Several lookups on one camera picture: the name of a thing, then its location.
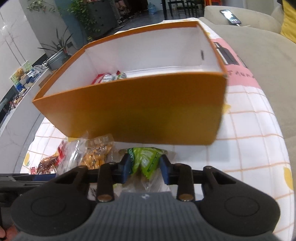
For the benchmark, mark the checkered pink white tablecloth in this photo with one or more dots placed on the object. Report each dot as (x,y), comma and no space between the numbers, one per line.
(239,187)

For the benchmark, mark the green snack packet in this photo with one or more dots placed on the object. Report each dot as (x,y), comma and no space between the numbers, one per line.
(146,159)

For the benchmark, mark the red braised meat packet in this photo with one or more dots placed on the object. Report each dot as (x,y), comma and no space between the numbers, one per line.
(49,165)

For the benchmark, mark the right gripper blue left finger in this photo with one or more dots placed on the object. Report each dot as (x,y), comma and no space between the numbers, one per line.
(124,168)

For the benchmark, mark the white tv cabinet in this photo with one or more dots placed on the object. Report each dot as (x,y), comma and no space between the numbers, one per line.
(19,128)

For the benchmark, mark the teddy bear picture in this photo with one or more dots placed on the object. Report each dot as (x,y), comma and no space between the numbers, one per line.
(24,77)

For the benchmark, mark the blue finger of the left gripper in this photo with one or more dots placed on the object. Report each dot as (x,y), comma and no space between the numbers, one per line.
(43,177)

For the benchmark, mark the yellow cushion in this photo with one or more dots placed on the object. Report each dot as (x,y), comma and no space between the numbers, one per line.
(288,29)

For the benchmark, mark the orange cardboard box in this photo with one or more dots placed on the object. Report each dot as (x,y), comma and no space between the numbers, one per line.
(173,94)

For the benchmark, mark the beige sofa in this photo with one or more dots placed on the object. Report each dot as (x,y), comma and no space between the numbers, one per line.
(269,55)

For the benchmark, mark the black smartphone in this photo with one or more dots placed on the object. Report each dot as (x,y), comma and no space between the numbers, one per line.
(233,20)

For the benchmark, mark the red spicy strip bag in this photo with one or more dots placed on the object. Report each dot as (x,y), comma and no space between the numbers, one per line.
(107,77)

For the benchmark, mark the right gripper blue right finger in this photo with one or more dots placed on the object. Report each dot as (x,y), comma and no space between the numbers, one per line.
(165,167)

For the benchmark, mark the blue water jug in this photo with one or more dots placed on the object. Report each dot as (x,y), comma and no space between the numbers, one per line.
(151,9)

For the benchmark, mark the dark drawer cabinet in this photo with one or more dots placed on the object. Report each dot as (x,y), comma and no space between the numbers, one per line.
(102,13)

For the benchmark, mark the green climbing plant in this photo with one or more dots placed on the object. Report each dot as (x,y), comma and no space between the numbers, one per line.
(82,12)

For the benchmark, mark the grey plant pot bin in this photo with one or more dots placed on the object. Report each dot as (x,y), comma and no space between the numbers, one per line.
(57,60)

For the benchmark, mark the gold peanut packet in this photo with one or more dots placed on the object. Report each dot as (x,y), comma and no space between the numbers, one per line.
(96,150)

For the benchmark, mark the dark dining table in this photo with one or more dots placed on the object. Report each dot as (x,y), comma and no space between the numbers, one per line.
(189,8)

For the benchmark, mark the clear white candy packet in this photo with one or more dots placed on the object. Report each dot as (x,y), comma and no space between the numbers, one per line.
(72,152)

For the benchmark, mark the person left hand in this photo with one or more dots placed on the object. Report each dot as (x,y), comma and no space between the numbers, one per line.
(8,234)

